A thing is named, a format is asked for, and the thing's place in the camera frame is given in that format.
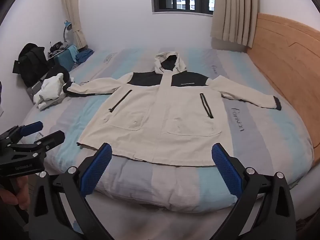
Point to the narrow beige curtain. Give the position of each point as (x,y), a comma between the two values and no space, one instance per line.
(73,10)

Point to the wide beige curtain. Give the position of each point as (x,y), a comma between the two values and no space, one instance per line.
(235,12)

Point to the dark clothes heap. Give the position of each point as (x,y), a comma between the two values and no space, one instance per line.
(57,47)

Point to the pile of blue clothes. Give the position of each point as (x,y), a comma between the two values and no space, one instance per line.
(83,55)

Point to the black backpack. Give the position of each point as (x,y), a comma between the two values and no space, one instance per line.
(31,62)

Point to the light blue cloth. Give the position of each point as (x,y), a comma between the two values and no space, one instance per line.
(72,51)

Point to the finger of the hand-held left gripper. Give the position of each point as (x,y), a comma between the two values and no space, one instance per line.
(51,140)
(31,127)

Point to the black cloth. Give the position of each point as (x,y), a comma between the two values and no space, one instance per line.
(58,70)

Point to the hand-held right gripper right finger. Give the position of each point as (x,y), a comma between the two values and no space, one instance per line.
(226,172)

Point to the cream and black hooded jacket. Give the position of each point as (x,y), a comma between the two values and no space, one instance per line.
(155,120)

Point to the person's left hand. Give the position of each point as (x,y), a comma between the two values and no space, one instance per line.
(23,190)

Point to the striped bed blanket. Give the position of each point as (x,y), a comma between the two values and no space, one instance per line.
(262,135)

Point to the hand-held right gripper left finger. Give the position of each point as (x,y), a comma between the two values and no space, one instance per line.
(96,170)

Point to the white folded clothes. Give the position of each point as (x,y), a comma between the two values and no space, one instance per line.
(51,87)

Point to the teal suitcase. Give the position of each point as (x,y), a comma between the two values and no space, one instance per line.
(63,58)

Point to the wooden headboard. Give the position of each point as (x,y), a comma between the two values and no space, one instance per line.
(287,55)

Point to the grey suitcase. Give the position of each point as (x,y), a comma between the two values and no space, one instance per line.
(33,87)

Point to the blue desk lamp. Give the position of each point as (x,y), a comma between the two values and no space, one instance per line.
(68,25)

